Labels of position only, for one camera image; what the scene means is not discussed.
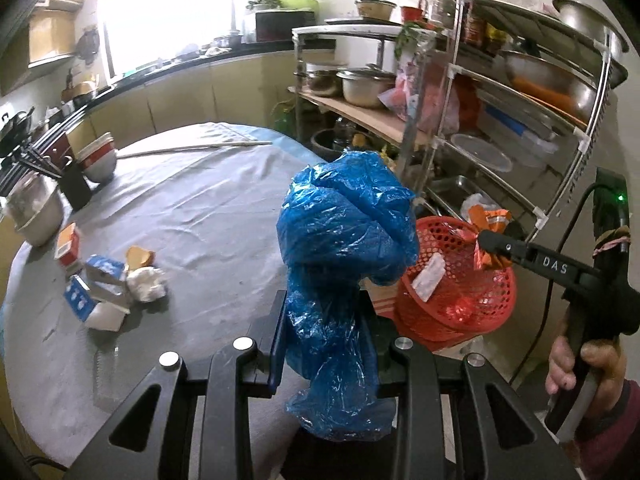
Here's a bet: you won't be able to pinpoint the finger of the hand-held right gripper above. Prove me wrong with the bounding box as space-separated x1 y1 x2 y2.
475 231 602 292

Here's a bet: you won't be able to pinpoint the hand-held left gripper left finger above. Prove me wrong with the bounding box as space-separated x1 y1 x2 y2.
75 290 288 480

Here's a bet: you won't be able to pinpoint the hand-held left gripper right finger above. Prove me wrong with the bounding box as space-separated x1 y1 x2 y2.
357 291 566 480

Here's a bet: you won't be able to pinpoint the orange snack wrapper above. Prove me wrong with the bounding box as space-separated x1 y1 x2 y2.
469 206 513 271

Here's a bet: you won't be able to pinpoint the red plastic basket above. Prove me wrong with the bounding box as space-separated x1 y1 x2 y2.
394 216 517 343

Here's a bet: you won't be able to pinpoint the white paper card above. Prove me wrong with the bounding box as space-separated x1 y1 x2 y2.
411 252 447 303

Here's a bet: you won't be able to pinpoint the blue plastic bag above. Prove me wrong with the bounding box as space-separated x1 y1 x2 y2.
276 150 421 442

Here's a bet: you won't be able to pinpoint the white tissue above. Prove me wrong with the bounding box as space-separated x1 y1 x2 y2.
126 266 170 304

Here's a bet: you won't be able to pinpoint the white paper box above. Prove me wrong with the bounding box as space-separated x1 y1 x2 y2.
85 301 128 332

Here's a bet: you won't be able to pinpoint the small blue white carton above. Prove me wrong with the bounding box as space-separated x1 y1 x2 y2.
64 275 96 322

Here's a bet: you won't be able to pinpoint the orange red carton box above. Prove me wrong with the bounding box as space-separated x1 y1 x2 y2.
54 222 83 267

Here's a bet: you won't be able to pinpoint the person's right forearm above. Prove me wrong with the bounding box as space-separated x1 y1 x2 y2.
574 379 640 480

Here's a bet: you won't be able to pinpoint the person's right hand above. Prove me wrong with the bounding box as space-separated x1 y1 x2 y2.
546 337 630 423

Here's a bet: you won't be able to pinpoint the clear plastic container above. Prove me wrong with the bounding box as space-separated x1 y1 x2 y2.
449 132 515 177

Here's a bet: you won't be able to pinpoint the metal shelf rack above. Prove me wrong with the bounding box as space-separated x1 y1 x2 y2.
287 0 628 241

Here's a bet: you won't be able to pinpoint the grey tablecloth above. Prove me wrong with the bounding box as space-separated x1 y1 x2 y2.
2 122 351 466

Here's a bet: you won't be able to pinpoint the steel basin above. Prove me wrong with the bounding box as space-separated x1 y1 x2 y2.
501 49 598 121

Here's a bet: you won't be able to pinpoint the pink plastic bag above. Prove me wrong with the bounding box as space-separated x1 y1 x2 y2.
377 60 461 133

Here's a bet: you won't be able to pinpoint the long wooden stick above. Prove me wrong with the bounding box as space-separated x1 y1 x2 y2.
117 141 273 160

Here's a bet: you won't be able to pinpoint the steel pot with lid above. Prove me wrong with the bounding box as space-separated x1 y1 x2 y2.
336 64 398 109

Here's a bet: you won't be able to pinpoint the black chopstick cup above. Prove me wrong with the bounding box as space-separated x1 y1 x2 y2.
59 157 93 211

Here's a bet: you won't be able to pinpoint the stacked red white bowls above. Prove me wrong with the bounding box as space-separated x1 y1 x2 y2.
76 132 119 183

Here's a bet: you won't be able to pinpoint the clear oil bottle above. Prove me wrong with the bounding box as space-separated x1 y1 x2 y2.
430 0 458 30

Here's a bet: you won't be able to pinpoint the small steel pot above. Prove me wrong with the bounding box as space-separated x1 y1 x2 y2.
304 62 348 98

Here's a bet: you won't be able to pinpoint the steel bowl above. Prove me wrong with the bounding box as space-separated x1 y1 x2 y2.
2 172 66 247

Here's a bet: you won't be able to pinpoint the enamel pot with lid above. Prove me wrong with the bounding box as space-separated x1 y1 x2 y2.
355 0 397 22

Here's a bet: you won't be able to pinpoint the black microwave oven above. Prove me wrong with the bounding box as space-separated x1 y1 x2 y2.
254 10 317 42

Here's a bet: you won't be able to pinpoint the black wok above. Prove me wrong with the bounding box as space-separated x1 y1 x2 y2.
0 107 36 158

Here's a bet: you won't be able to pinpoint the black cable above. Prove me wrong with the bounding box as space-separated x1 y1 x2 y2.
510 182 613 381

